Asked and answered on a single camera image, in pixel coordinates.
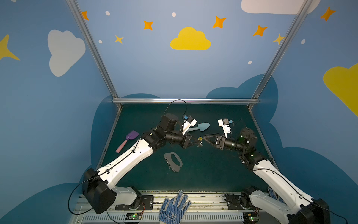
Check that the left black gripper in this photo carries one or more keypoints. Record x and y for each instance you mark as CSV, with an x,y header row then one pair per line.
x,y
187,140

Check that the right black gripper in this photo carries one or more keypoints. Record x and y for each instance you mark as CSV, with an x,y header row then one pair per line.
x,y
219,141

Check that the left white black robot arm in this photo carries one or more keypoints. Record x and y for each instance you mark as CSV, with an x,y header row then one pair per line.
x,y
99,187

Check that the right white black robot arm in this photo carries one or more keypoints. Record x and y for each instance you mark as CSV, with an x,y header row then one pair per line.
x,y
297,207

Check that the light blue toy shovel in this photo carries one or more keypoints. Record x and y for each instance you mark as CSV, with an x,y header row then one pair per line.
x,y
201,126

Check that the purple pink toy shovel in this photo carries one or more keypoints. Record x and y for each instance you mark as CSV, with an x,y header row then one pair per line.
x,y
130,136

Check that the blue dotted glove centre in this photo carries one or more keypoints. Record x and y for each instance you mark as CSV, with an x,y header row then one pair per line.
x,y
173,210

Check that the blue dotted glove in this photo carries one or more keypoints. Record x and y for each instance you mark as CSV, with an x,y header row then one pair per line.
x,y
173,210
274,195

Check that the blue dotted glove right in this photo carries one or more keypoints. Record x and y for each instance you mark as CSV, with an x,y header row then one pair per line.
x,y
274,195

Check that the right green circuit board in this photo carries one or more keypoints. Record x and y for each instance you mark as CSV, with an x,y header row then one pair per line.
x,y
250,218

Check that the green circuit board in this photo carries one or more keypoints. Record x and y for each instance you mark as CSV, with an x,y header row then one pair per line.
x,y
250,218
133,217

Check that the left green circuit board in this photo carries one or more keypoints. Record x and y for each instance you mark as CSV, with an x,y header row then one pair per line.
x,y
133,217

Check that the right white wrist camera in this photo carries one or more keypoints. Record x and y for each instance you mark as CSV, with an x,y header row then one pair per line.
x,y
225,124

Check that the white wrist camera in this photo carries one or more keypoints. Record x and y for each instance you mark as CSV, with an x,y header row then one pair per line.
x,y
188,121
225,124

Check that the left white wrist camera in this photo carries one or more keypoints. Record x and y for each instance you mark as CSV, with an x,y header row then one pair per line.
x,y
188,121

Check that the right aluminium frame post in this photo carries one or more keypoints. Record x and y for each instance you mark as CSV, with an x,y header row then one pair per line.
x,y
293,29

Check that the aluminium frame post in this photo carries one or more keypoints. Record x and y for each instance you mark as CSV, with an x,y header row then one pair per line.
x,y
293,29
77,14

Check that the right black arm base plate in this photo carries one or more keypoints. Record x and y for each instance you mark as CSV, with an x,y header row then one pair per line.
x,y
238,202

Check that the aluminium front rail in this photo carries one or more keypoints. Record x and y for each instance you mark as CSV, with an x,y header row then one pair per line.
x,y
206,208

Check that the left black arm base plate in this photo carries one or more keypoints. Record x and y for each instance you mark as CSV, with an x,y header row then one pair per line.
x,y
145,202

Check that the aluminium rear frame bar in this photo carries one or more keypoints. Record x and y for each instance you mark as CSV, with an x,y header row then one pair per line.
x,y
185,101

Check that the left aluminium frame post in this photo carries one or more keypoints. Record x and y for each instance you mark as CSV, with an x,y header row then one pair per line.
x,y
77,14

